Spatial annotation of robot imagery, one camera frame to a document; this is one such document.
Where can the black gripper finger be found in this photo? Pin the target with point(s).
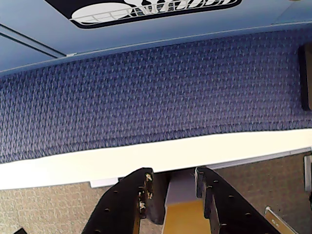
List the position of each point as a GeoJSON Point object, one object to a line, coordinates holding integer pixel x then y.
{"type": "Point", "coordinates": [234, 209]}
{"type": "Point", "coordinates": [122, 202]}

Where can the white ledge board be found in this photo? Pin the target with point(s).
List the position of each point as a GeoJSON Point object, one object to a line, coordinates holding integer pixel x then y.
{"type": "Point", "coordinates": [97, 165]}

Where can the yellow wooden block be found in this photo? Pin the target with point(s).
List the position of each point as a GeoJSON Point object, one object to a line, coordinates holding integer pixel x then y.
{"type": "Point", "coordinates": [182, 218]}

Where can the blue woven fabric panel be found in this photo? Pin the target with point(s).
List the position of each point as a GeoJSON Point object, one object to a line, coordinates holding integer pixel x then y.
{"type": "Point", "coordinates": [151, 97]}

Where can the dark box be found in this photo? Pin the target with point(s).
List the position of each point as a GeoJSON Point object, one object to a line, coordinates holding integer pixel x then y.
{"type": "Point", "coordinates": [306, 78]}

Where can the black and white sign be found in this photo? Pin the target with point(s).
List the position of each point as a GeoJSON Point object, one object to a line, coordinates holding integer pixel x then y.
{"type": "Point", "coordinates": [102, 13]}

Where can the grey wall plate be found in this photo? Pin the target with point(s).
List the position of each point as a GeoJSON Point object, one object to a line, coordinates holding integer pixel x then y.
{"type": "Point", "coordinates": [308, 175]}

